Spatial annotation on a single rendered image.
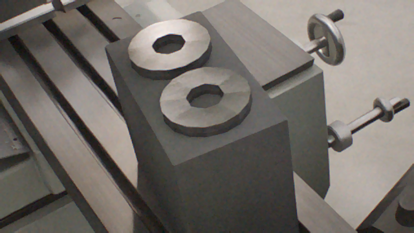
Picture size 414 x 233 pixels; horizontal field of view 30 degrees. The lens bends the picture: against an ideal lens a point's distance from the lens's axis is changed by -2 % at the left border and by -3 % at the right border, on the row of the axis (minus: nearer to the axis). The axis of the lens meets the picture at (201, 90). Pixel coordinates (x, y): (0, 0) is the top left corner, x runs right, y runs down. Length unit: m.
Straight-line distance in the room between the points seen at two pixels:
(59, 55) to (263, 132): 0.55
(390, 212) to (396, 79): 1.23
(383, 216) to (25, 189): 0.58
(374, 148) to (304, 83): 0.86
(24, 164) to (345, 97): 1.39
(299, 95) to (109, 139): 0.50
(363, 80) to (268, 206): 1.69
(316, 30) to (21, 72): 0.69
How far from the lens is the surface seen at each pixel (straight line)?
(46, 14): 1.32
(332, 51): 1.65
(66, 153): 1.06
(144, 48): 0.85
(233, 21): 1.57
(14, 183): 1.25
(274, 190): 0.81
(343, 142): 1.58
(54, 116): 1.12
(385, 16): 2.76
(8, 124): 1.26
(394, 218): 1.30
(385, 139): 2.30
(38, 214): 1.31
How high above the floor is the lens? 1.61
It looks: 40 degrees down
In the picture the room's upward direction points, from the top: 11 degrees counter-clockwise
